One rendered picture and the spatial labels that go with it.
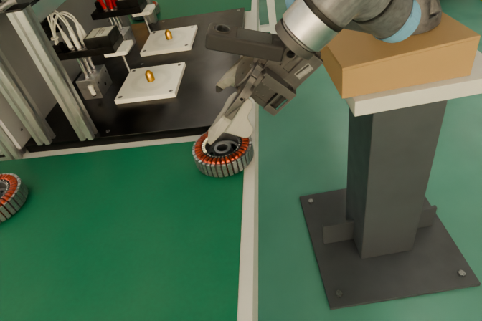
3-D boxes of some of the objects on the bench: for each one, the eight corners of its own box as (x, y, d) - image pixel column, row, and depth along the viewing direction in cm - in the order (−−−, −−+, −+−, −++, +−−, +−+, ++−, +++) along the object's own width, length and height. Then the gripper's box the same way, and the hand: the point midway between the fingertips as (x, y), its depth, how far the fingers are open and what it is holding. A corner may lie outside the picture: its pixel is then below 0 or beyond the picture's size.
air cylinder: (136, 41, 115) (130, 25, 111) (130, 53, 109) (123, 35, 105) (121, 44, 115) (115, 27, 112) (114, 55, 110) (107, 38, 106)
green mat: (253, -38, 171) (253, -39, 171) (251, 10, 125) (251, 9, 125) (69, -7, 184) (69, -8, 184) (6, 47, 138) (5, 46, 138)
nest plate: (186, 66, 96) (184, 61, 96) (176, 97, 85) (174, 92, 84) (132, 72, 98) (130, 69, 98) (115, 104, 87) (113, 99, 86)
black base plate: (245, 13, 124) (244, 6, 122) (236, 131, 75) (234, 122, 73) (115, 33, 130) (112, 26, 129) (29, 152, 81) (24, 145, 80)
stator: (255, 136, 72) (252, 121, 70) (252, 177, 64) (249, 162, 61) (201, 140, 74) (196, 126, 72) (191, 180, 66) (186, 166, 63)
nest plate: (197, 28, 115) (196, 24, 114) (191, 49, 103) (189, 46, 103) (152, 34, 117) (151, 31, 116) (140, 56, 105) (139, 53, 105)
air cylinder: (112, 82, 96) (104, 63, 93) (103, 97, 90) (94, 79, 87) (95, 84, 97) (86, 66, 93) (84, 100, 91) (74, 81, 88)
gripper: (333, 91, 47) (239, 173, 58) (315, 28, 62) (244, 102, 73) (284, 53, 44) (194, 147, 54) (277, -4, 59) (208, 78, 69)
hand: (209, 113), depth 63 cm, fingers open, 14 cm apart
